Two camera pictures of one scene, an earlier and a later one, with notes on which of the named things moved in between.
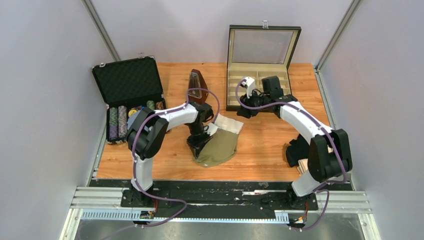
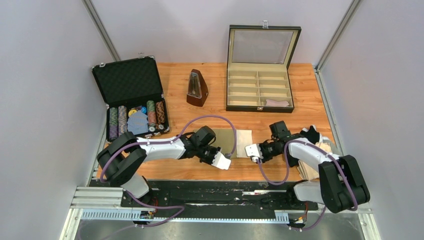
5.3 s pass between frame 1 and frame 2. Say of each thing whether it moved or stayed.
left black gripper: moved
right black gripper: moved
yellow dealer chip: stayed
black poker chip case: stayed
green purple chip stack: stayed
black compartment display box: stayed
